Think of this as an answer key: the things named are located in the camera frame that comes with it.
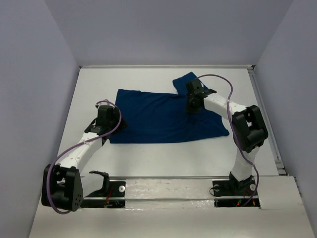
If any aluminium rail back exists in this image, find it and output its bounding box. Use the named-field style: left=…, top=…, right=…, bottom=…
left=79, top=64, right=255, bottom=70

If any aluminium rail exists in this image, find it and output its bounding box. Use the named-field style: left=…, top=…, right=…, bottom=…
left=79, top=64, right=255, bottom=70
left=109, top=175, right=288, bottom=180

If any aluminium rail front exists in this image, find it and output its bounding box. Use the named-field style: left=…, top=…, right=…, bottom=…
left=109, top=175, right=288, bottom=180

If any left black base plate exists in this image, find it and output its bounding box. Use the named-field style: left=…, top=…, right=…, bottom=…
left=80, top=180, right=126, bottom=209

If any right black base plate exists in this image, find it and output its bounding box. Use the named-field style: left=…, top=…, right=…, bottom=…
left=209, top=179, right=261, bottom=208

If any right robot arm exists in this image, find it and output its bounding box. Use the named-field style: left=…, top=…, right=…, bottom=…
left=186, top=79, right=268, bottom=197

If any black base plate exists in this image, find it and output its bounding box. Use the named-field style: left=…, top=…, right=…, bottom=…
left=209, top=179, right=261, bottom=208
left=80, top=180, right=126, bottom=209

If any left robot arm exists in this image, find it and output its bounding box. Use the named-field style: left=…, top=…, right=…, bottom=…
left=41, top=100, right=127, bottom=214

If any blue t shirt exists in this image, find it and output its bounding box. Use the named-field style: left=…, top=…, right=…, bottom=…
left=110, top=72, right=229, bottom=144

